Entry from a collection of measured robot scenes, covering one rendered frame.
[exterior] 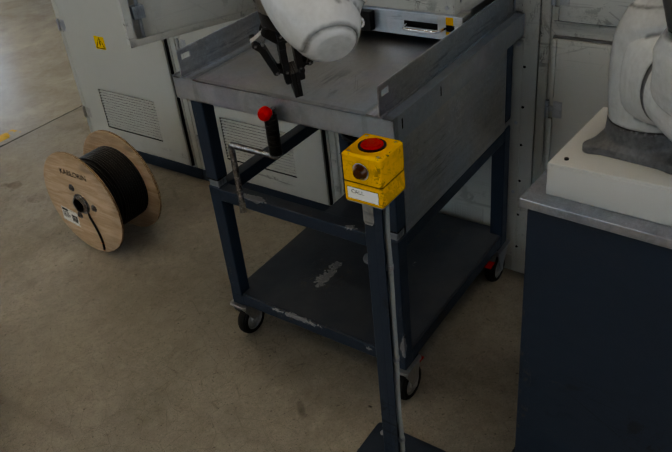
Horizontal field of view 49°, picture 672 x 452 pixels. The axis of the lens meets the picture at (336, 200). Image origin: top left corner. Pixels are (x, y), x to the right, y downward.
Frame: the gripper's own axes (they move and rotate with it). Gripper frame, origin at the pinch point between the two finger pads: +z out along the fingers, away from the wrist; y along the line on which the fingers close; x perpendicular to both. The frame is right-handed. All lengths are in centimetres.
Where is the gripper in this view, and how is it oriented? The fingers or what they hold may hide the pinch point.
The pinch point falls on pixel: (295, 79)
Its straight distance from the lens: 138.7
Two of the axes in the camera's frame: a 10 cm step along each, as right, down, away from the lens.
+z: 0.8, 5.0, 8.6
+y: -9.4, 3.2, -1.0
